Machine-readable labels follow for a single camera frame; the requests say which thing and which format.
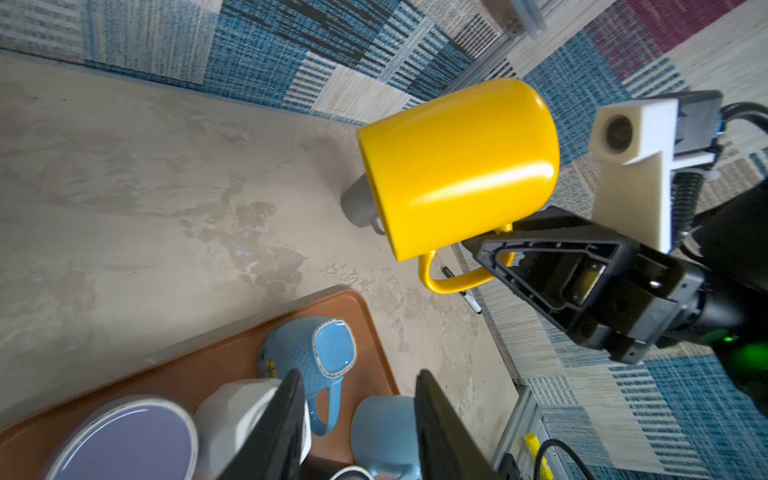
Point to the grey mug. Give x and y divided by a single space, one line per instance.
359 207

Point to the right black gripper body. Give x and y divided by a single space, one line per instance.
641 300

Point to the black mug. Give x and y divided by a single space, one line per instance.
352 472

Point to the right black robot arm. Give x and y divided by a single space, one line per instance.
729 242

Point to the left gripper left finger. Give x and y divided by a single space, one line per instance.
273 449

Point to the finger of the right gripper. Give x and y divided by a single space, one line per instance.
558 262

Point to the purple mug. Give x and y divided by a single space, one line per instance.
132 437

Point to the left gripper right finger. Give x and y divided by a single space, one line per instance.
446 449

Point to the yellow mug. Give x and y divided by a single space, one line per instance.
474 161

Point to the white faceted mug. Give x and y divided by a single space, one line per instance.
228 416

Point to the brown serving tray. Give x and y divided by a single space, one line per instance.
194 369

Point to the blue patterned mug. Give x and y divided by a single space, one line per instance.
323 350

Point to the light blue mug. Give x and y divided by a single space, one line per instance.
383 437

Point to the black marker on floor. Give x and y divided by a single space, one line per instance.
471 301

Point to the yellow marker right rail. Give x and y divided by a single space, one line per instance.
541 467

